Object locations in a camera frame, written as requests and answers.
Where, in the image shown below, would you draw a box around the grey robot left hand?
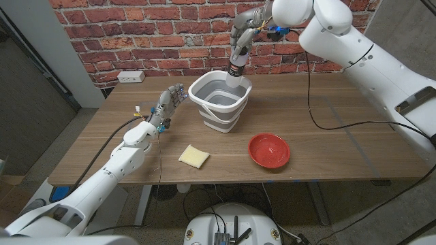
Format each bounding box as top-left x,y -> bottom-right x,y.
148,83 -> 189,132

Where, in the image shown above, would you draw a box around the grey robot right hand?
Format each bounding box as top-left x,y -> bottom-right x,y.
230,1 -> 274,62

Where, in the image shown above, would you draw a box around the white bottle with black cap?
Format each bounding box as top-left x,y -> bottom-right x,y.
225,50 -> 251,88

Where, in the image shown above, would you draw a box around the white grey collapsible bucket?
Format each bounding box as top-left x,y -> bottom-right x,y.
187,70 -> 253,133

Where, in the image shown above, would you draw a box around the red bowl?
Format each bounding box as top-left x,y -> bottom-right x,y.
247,133 -> 292,169

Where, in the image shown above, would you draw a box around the white power outlet strip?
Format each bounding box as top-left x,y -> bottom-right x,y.
116,70 -> 146,84

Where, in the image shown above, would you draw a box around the yellow sponge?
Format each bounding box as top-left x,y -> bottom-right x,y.
178,144 -> 211,169

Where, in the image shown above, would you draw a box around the red brick print backdrop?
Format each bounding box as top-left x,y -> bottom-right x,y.
49,0 -> 381,89

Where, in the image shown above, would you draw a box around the white table leg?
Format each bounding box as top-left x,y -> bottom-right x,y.
134,184 -> 153,229

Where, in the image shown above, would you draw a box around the white robot torso base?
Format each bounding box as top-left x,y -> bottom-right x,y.
183,203 -> 283,245

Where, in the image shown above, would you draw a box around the blue floor object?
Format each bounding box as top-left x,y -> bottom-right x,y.
49,185 -> 78,203

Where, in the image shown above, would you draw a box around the grey device on torso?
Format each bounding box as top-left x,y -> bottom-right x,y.
213,232 -> 230,245

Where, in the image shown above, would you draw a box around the black antennas on torso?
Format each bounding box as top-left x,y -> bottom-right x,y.
232,215 -> 253,245

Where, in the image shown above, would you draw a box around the grey table leg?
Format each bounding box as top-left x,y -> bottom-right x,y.
308,182 -> 330,227

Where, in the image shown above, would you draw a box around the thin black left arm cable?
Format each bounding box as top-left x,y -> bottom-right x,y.
87,133 -> 163,236

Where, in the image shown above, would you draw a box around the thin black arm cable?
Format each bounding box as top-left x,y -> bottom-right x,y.
298,29 -> 436,245
87,133 -> 163,236

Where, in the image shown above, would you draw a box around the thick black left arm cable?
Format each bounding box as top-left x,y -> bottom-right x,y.
66,116 -> 146,197

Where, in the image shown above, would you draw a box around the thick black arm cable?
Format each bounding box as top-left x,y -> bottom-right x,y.
420,0 -> 436,16
66,116 -> 146,197

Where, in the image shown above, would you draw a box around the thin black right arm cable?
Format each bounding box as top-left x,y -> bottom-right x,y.
298,29 -> 436,245

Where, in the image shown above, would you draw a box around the dark grey wall panel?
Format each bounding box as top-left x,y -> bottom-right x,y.
0,16 -> 82,176

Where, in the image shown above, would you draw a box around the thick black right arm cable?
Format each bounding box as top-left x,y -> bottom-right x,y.
420,0 -> 436,16

